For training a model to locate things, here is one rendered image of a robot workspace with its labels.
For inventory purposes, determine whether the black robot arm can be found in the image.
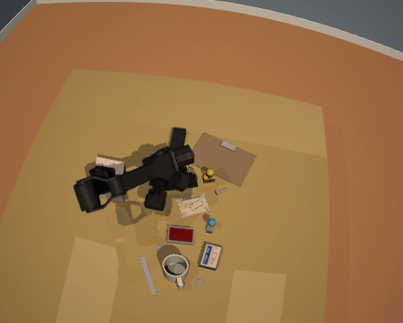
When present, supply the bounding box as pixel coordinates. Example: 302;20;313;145
74;144;194;214

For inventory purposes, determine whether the blue-topped rubber stamp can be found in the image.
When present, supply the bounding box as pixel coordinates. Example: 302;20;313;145
206;218;216;234

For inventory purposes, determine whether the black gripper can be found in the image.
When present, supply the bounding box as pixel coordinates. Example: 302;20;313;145
144;180;168;211

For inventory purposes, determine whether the grey mug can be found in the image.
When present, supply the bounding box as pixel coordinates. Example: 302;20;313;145
163;255;189;290

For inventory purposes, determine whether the brown clipboard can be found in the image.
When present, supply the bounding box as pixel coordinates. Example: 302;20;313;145
192;132;256;187

